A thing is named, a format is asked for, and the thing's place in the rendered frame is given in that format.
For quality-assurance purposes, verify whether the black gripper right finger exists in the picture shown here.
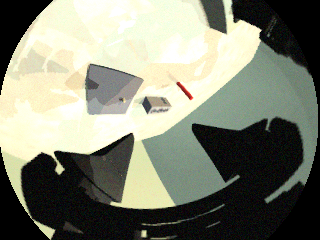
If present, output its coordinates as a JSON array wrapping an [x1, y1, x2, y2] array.
[[192, 119, 268, 183]]

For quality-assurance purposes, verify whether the red peg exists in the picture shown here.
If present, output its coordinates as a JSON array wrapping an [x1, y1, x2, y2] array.
[[176, 81, 193, 100]]

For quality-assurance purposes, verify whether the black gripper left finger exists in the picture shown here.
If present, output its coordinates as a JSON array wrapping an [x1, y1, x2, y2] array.
[[53, 132, 135, 203]]

